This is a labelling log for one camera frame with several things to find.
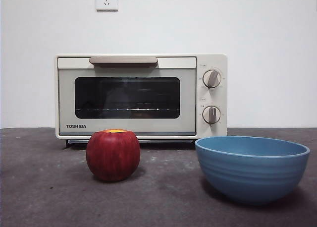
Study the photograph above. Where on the white wall socket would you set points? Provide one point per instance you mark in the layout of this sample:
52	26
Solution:
107	0

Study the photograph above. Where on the red apple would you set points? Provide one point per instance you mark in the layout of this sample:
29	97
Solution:
112	157

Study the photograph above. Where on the blue ribbed bowl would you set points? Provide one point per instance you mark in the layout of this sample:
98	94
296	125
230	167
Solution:
251	180

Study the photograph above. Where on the cream Toshiba toaster oven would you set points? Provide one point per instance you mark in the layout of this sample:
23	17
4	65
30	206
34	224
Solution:
211	61

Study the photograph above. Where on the beige oven knob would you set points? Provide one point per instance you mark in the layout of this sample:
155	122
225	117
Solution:
212	78
211	114

